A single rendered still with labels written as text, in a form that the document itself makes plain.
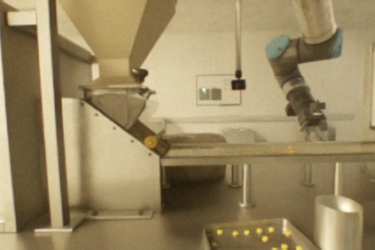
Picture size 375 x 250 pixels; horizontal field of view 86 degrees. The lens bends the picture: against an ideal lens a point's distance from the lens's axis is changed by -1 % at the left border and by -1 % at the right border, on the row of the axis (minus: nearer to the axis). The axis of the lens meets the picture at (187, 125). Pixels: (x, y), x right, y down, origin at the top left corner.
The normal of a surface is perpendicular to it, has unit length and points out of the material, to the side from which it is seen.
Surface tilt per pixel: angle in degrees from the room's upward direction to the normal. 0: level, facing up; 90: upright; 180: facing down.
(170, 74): 90
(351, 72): 90
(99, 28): 114
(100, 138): 90
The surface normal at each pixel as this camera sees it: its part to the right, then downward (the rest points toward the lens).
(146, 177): -0.02, 0.07
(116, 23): 0.00, 0.47
